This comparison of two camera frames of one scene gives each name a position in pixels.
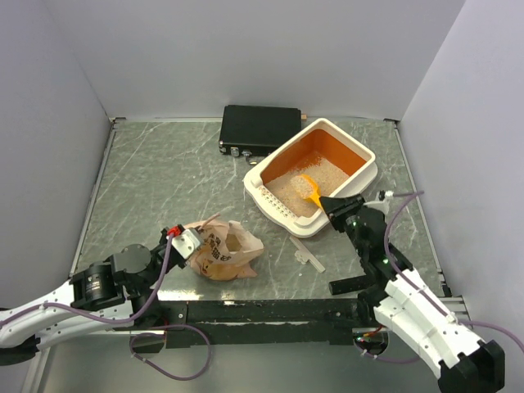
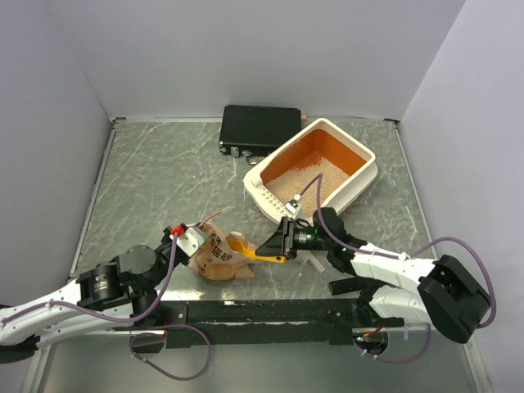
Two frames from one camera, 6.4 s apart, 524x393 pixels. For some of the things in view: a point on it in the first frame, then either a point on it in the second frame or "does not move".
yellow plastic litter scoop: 307,187 -> 240,244
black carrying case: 256,130 does not move
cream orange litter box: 323,160 does not move
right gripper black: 336,208 -> 282,242
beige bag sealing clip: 303,256 does not move
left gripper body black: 159,258 does not move
